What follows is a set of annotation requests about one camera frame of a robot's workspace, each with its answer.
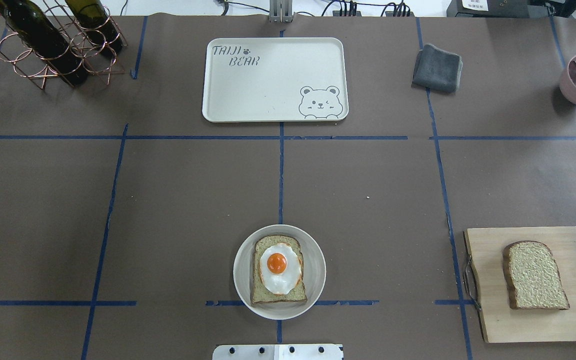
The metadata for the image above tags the bread slice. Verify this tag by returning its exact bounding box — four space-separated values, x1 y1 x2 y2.
502 240 570 311
251 235 307 305

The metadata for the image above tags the fried egg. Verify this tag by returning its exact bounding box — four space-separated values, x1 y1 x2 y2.
259 242 302 296

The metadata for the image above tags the white round plate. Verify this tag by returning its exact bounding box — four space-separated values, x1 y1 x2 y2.
232 224 327 321

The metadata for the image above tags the cream bear serving tray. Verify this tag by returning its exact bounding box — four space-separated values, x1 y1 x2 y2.
202 38 349 123

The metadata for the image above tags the grey folded cloth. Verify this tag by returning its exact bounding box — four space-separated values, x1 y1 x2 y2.
412 43 463 93

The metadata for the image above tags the dark wine bottle right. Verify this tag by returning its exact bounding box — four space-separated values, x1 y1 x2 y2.
66 0 123 59

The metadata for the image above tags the dark wine bottle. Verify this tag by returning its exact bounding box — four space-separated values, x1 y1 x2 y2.
0 0 89 86
66 0 123 59

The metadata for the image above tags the wooden cutting board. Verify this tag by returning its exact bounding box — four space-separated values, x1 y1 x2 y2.
464 227 576 343

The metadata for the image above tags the dark wine bottle left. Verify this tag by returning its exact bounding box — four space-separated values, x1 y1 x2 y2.
0 0 89 86

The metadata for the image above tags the aluminium frame post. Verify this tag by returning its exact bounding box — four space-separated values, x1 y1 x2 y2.
269 0 295 24

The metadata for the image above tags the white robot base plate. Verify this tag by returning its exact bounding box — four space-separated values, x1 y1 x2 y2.
212 343 345 360

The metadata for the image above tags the copper wire bottle rack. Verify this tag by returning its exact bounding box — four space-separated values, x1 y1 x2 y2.
0 0 128 90

